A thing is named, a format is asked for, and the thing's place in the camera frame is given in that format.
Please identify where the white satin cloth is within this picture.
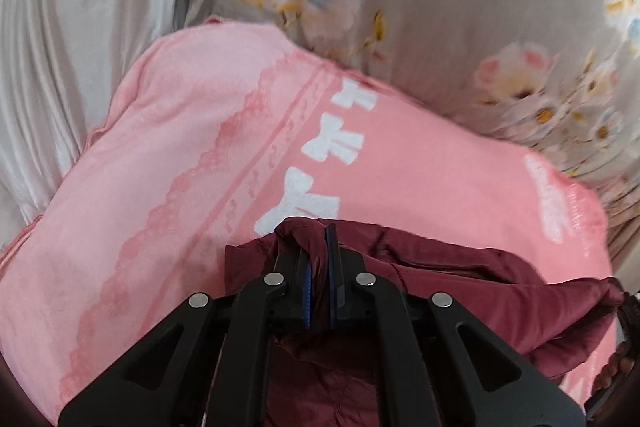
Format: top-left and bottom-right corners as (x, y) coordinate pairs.
(0, 0), (192, 253)

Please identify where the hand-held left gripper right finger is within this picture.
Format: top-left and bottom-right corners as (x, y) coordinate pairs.
(325, 225), (587, 427)

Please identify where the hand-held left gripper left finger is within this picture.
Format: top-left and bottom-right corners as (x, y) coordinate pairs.
(57, 232), (314, 427)

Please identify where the person's right hand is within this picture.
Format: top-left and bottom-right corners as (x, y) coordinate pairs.
(592, 341), (634, 402)

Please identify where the grey floral quilt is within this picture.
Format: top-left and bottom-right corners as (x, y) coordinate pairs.
(187, 0), (640, 260)

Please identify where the pink printed blanket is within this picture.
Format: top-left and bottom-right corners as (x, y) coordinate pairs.
(0, 19), (617, 427)

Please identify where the maroon puffer jacket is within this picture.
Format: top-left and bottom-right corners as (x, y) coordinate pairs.
(225, 217), (627, 427)

